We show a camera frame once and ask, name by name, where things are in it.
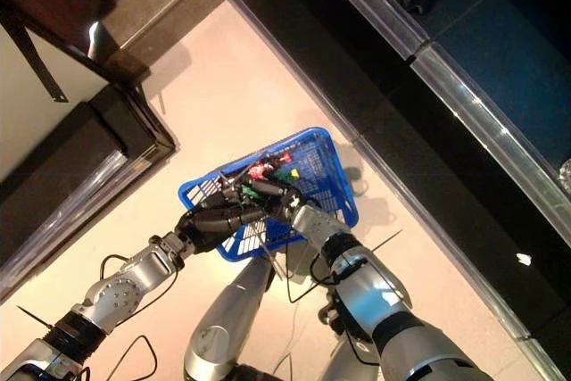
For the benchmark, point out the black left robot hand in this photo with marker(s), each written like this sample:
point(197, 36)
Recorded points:
point(214, 225)

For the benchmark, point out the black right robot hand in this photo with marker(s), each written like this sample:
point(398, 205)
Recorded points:
point(278, 202)

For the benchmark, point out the green soda bottle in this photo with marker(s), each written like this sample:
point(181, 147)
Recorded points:
point(282, 175)

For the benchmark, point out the cola bottle red label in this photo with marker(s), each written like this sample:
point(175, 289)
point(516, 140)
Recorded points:
point(259, 172)

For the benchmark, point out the blue plastic shopping basket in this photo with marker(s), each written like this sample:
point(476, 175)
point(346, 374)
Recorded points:
point(184, 193)

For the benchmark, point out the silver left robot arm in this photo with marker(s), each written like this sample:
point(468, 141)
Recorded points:
point(111, 296)

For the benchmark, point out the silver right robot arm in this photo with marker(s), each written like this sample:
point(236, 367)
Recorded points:
point(370, 300)

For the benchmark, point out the silver left robot leg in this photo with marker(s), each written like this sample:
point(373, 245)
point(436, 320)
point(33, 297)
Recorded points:
point(227, 323)

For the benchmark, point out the black zip tie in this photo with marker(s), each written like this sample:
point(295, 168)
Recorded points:
point(34, 317)
point(387, 241)

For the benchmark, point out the black store shelf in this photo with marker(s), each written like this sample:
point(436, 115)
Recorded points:
point(379, 95)

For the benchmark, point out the black robot waist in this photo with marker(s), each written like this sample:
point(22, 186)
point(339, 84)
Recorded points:
point(259, 374)

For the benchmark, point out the brown polished stone counter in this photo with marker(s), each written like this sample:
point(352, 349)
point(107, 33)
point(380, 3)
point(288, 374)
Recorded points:
point(134, 6)

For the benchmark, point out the white paper scrap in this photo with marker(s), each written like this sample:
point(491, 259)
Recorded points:
point(524, 259)

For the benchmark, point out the clear plastic shelf rail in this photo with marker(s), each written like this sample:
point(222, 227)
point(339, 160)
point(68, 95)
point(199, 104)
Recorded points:
point(490, 129)
point(290, 60)

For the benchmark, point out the dark cabinet with clear rail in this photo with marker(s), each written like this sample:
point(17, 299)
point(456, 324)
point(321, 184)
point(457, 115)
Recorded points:
point(67, 167)

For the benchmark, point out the black metal bracket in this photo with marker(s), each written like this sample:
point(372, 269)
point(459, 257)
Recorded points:
point(35, 63)

